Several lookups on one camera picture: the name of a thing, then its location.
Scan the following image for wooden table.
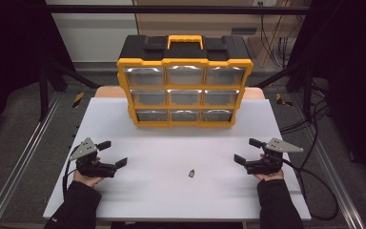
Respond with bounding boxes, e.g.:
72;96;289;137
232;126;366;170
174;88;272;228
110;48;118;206
94;85;265;100

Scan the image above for black metal stand struts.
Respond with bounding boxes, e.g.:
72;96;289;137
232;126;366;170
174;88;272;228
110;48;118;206
38;60;100;122
253;61;313;119

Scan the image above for aluminium floor rail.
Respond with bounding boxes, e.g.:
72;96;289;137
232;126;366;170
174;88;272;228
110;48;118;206
0;92;63;229
292;94;366;229

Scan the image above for hanging black cable bundle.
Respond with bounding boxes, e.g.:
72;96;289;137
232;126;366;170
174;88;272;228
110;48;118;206
258;13;301;69

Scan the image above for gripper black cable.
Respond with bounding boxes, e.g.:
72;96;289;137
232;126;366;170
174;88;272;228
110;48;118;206
62;143;82;199
281;157;339;221

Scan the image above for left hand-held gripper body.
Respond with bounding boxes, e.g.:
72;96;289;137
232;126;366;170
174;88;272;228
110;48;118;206
69;136;118;178

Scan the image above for white wall panel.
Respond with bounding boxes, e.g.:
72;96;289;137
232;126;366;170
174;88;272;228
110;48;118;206
45;0;139;63

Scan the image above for left yellow clamp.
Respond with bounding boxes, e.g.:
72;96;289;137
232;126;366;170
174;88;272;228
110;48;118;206
72;92;86;109

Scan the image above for black curtain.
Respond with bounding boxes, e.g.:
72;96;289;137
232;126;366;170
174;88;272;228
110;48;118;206
287;0;366;187
0;0;75;147

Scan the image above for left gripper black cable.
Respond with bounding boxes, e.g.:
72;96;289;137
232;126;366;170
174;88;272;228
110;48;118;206
62;143;82;199

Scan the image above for group of clear drawers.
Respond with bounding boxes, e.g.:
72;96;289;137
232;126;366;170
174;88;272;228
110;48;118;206
123;65;246;123

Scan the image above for person's right hand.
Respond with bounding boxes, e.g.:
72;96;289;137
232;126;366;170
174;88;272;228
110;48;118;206
253;169;286;182

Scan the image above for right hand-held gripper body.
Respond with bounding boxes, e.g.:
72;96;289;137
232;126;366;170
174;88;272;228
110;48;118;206
244;137;304;176

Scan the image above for person's left hand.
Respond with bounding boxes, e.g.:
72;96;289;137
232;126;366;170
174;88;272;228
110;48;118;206
72;171;105;189

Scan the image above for black horizontal frame bar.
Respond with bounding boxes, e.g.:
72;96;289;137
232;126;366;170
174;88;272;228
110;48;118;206
46;4;311;15

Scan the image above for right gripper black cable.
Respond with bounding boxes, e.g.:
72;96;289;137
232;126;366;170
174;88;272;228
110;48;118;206
281;157;339;221

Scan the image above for light wooden cabinet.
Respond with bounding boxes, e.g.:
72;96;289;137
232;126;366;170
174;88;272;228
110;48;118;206
132;0;311;68

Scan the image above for yellow black drawer cabinet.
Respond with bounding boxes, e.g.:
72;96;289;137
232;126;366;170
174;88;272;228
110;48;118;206
116;33;254;129

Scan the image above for right yellow clamp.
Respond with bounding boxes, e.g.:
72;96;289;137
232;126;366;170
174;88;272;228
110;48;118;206
274;93;294;108

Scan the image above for yellow clamp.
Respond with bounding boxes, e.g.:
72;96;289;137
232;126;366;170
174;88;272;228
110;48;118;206
72;92;86;109
274;93;294;108

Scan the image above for clear plastic drawer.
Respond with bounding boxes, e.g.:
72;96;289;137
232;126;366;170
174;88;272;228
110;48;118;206
123;66;166;87

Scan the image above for black floor cables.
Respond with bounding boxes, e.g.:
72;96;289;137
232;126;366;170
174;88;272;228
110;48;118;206
278;79;332;135

